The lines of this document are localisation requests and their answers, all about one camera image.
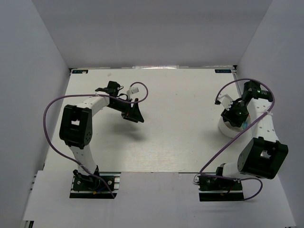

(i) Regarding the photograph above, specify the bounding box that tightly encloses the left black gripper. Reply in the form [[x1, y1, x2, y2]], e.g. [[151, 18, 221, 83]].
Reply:
[[108, 98, 144, 123]]

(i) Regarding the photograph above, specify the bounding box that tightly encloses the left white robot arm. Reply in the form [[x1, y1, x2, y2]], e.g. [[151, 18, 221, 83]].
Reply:
[[59, 81, 144, 190]]

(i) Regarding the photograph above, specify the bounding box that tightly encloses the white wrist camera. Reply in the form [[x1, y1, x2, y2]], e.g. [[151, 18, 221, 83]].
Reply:
[[215, 94, 234, 111], [126, 87, 139, 100]]

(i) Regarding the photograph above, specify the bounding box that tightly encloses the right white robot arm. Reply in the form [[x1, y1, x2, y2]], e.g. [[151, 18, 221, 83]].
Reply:
[[214, 80, 288, 190]]

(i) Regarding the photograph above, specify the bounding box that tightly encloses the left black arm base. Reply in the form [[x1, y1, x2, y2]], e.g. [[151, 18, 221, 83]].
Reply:
[[69, 169, 121, 199]]

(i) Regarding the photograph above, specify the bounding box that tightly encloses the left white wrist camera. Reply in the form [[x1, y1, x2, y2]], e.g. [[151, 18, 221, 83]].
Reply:
[[126, 87, 139, 100]]

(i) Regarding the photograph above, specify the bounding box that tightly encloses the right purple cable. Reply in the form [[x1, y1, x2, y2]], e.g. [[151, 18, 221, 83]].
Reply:
[[199, 78, 276, 201]]

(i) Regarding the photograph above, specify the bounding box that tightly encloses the purple cable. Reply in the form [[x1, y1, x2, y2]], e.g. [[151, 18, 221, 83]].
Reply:
[[42, 82, 149, 199], [199, 78, 276, 201]]

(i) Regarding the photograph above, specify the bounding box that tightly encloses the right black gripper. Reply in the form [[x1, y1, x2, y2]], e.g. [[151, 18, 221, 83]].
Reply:
[[221, 98, 249, 128]]

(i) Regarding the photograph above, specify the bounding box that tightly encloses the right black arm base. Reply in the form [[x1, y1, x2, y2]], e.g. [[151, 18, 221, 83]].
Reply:
[[194, 174, 244, 202]]

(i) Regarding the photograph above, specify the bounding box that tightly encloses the right corner label sticker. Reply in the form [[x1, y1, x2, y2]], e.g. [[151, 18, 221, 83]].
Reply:
[[215, 69, 232, 74]]

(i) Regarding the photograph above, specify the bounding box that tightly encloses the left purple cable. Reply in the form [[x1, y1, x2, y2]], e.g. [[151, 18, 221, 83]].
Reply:
[[42, 82, 149, 199]]

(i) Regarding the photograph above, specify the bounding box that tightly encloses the white round divided container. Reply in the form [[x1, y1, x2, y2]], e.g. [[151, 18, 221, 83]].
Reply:
[[218, 117, 246, 138]]

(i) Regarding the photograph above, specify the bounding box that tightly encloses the corner label sticker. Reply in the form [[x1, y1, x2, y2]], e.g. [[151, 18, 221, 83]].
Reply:
[[215, 69, 232, 74], [72, 69, 88, 74]]

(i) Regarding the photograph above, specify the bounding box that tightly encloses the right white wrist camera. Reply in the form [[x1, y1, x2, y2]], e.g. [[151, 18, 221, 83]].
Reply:
[[215, 94, 234, 111]]

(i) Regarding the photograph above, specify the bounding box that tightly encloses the left corner label sticker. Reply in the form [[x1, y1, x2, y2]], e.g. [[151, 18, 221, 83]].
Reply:
[[72, 69, 88, 74]]

